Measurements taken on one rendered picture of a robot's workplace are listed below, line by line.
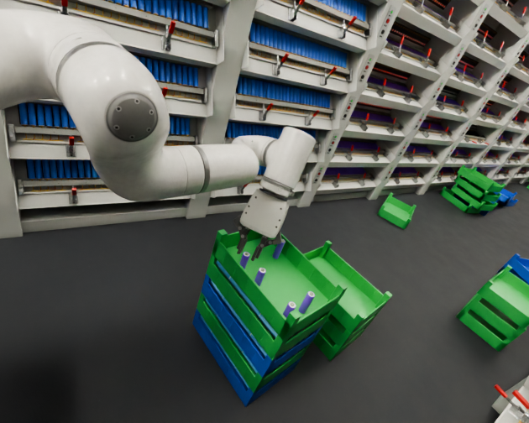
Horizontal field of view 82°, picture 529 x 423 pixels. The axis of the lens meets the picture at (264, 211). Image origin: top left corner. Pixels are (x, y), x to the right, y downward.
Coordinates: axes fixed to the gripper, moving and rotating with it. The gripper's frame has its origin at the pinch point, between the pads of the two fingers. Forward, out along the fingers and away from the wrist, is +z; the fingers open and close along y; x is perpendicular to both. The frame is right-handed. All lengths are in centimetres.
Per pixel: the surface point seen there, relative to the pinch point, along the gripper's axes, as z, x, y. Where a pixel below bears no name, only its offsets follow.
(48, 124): -6, -8, 74
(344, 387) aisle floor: 33, -22, -44
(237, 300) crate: 13.3, 0.9, -2.6
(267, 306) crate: 8.0, 8.1, -10.1
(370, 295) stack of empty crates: 6, -38, -43
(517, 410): 14, -21, -88
